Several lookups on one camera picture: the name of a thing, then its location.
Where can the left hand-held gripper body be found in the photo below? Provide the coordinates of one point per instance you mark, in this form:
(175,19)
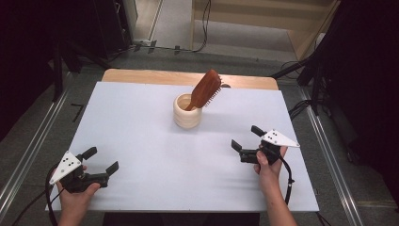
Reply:
(67,165)

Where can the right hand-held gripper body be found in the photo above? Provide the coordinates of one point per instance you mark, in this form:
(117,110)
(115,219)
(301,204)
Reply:
(277,138)

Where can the cream ribbed cup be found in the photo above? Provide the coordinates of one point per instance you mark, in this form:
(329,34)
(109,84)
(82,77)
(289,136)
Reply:
(187,119)

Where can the brown wooden hairbrush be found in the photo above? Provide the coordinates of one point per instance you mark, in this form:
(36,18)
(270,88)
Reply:
(205,89)

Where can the person's right hand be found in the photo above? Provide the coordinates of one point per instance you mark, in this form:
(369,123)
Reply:
(269,172)

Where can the person's left hand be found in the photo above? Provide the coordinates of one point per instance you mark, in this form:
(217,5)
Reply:
(75,204)

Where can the white board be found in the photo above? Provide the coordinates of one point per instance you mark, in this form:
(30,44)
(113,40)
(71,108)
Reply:
(175,163)

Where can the black metal stand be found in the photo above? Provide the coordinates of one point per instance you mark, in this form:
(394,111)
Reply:
(58,69)
(315,81)

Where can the person's dark legs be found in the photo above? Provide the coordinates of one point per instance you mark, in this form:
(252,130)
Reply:
(178,219)

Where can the light wooden table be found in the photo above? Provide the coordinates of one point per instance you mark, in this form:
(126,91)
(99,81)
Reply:
(150,77)

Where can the light wooden shelf unit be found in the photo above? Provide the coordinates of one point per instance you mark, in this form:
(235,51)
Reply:
(251,19)

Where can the white power strip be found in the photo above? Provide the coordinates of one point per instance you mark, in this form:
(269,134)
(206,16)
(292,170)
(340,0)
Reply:
(142,41)

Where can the black cabinet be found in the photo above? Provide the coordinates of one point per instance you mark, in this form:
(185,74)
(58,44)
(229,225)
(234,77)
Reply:
(109,28)

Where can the metal floor rail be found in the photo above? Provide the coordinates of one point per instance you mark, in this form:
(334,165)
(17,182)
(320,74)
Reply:
(332,163)
(34,138)

